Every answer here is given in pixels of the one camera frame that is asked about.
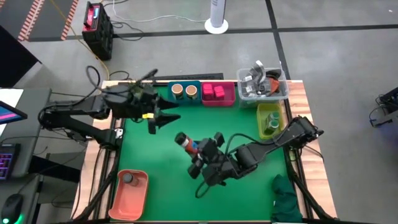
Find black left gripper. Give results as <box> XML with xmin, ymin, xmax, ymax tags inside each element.
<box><xmin>130</xmin><ymin>84</ymin><xmax>182</xmax><ymax>135</ymax></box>

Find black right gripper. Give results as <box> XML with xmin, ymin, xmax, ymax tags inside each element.
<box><xmin>187</xmin><ymin>132</ymin><xmax>241</xmax><ymax>187</ymax></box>

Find black-lid herb spice jar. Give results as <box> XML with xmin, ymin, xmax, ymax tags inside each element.
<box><xmin>121</xmin><ymin>172</ymin><xmax>140</xmax><ymax>187</ymax></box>
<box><xmin>174</xmin><ymin>131</ymin><xmax>200</xmax><ymax>156</ymax></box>

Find red spice tin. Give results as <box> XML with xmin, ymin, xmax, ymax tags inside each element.
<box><xmin>202</xmin><ymin>83</ymin><xmax>215</xmax><ymax>101</ymax></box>
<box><xmin>213</xmin><ymin>85</ymin><xmax>226</xmax><ymax>100</ymax></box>

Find grey-lid spice jar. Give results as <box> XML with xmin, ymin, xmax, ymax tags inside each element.
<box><xmin>264</xmin><ymin>111</ymin><xmax>280</xmax><ymax>124</ymax></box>
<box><xmin>263</xmin><ymin>120</ymin><xmax>280</xmax><ymax>135</ymax></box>

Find blue plastic bin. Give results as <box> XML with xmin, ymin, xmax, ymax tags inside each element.
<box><xmin>167</xmin><ymin>80</ymin><xmax>203</xmax><ymax>106</ymax></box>

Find green table mat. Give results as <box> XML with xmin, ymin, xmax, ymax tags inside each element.
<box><xmin>118</xmin><ymin>85</ymin><xmax>289</xmax><ymax>222</ymax></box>

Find black bar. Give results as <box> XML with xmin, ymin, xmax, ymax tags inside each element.
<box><xmin>154</xmin><ymin>73</ymin><xmax>224</xmax><ymax>82</ymax></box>

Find pink plastic bin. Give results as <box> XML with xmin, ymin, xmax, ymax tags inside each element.
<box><xmin>201</xmin><ymin>81</ymin><xmax>236</xmax><ymax>107</ymax></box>

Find clear plastic storage box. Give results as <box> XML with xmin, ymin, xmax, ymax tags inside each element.
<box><xmin>236</xmin><ymin>67</ymin><xmax>290</xmax><ymax>108</ymax></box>

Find yellow-green plastic bin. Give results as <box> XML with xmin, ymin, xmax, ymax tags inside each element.
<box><xmin>256</xmin><ymin>103</ymin><xmax>285</xmax><ymax>140</ymax></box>

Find orange plastic tray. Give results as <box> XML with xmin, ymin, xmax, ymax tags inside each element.
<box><xmin>108</xmin><ymin>169</ymin><xmax>149</xmax><ymax>222</ymax></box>

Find dark green cloth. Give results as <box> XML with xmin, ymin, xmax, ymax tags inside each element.
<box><xmin>270</xmin><ymin>174</ymin><xmax>304</xmax><ymax>223</ymax></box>

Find orange part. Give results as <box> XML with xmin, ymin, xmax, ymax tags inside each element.
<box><xmin>267</xmin><ymin>77</ymin><xmax>280</xmax><ymax>94</ymax></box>

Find black crate with red top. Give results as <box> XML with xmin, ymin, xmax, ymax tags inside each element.
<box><xmin>81</xmin><ymin>1</ymin><xmax>114</xmax><ymax>62</ymax></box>

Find white tower fan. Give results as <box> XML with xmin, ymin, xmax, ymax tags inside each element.
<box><xmin>204</xmin><ymin>0</ymin><xmax>229</xmax><ymax>35</ymax></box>

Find grey desk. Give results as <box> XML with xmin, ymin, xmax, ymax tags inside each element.
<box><xmin>0</xmin><ymin>62</ymin><xmax>53</xmax><ymax>224</ymax></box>

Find orange-striped black floor mat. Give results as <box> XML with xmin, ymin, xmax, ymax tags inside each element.
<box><xmin>17</xmin><ymin>0</ymin><xmax>80</xmax><ymax>42</ymax></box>

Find computer monitor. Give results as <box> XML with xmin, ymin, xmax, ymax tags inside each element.
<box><xmin>0</xmin><ymin>100</ymin><xmax>28</xmax><ymax>125</ymax></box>

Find white paper sheet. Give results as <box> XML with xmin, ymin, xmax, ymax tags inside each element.
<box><xmin>0</xmin><ymin>88</ymin><xmax>24</xmax><ymax>108</ymax></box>

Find black panel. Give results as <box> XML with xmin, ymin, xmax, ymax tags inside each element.
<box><xmin>0</xmin><ymin>26</ymin><xmax>41</xmax><ymax>88</ymax></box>

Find backlit keyboard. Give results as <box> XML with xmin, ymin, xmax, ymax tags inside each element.
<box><xmin>0</xmin><ymin>143</ymin><xmax>21</xmax><ymax>181</ymax></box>

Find black computer mouse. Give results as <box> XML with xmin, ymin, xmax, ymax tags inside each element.
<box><xmin>1</xmin><ymin>193</ymin><xmax>25</xmax><ymax>224</ymax></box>

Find black floor cable loop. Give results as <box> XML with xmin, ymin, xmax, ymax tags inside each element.
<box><xmin>108</xmin><ymin>70</ymin><xmax>131</xmax><ymax>82</ymax></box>

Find yellow floor cable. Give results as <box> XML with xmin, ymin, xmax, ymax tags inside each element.
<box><xmin>49</xmin><ymin>0</ymin><xmax>111</xmax><ymax>80</ymax></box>

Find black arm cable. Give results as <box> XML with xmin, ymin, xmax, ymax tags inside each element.
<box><xmin>85</xmin><ymin>65</ymin><xmax>102</xmax><ymax>94</ymax></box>

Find white floor cable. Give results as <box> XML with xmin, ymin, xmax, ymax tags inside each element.
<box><xmin>110</xmin><ymin>0</ymin><xmax>208</xmax><ymax>24</ymax></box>

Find black aluminium table frame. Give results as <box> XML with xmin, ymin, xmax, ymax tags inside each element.
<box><xmin>114</xmin><ymin>80</ymin><xmax>293</xmax><ymax>222</ymax></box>

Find grey bracket parts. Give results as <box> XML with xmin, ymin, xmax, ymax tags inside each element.
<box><xmin>244</xmin><ymin>60</ymin><xmax>268</xmax><ymax>94</ymax></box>

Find black device with cables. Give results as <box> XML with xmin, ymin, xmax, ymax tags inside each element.
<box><xmin>369</xmin><ymin>86</ymin><xmax>398</xmax><ymax>128</ymax></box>

